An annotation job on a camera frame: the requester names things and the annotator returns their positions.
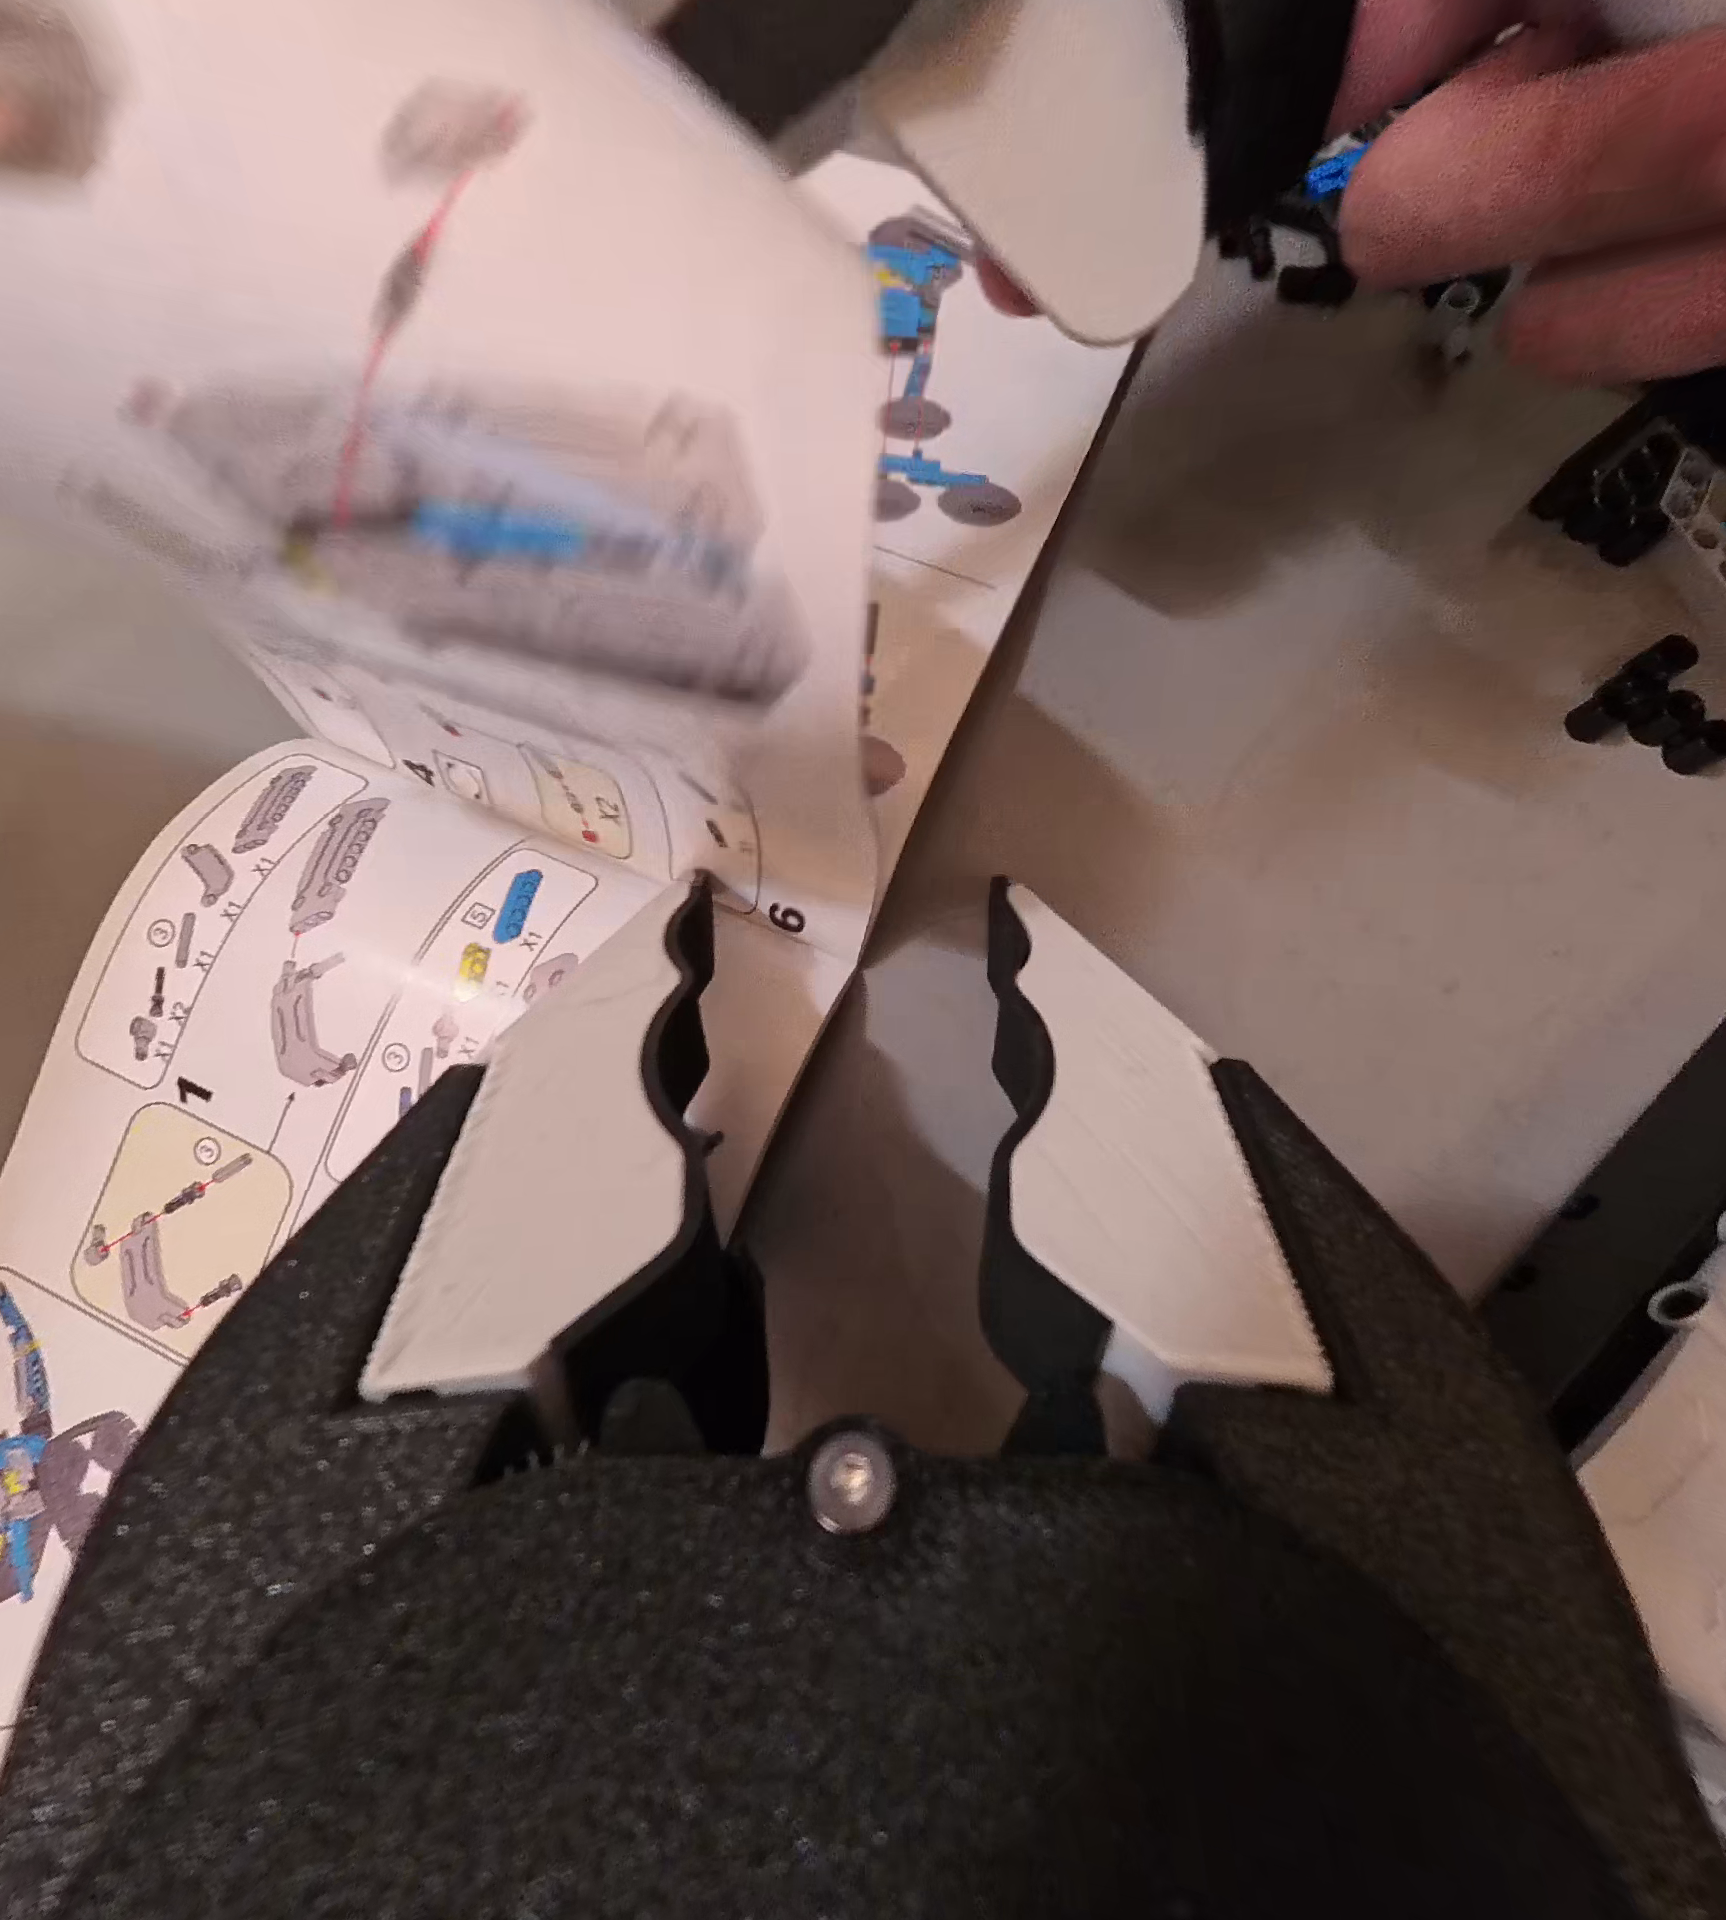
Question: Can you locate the person's right hand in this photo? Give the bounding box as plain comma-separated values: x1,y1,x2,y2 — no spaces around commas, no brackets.
1328,0,1726,391

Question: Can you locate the black toy connector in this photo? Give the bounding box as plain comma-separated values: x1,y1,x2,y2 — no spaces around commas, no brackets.
1565,635,1726,779

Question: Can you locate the pile of small toy pieces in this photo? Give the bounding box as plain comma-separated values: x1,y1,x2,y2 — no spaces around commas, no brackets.
1208,90,1726,708

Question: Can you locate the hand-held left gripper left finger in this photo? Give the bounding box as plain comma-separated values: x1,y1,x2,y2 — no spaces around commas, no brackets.
357,877,723,1413

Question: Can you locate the grey black toy brick assembly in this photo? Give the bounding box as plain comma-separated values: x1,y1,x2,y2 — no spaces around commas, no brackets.
1478,961,1726,1760

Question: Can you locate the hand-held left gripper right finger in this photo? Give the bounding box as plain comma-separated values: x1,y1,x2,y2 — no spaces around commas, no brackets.
983,877,1338,1428

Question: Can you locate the instruction booklet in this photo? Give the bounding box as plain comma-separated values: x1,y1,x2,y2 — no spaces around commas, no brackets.
0,0,1150,1794

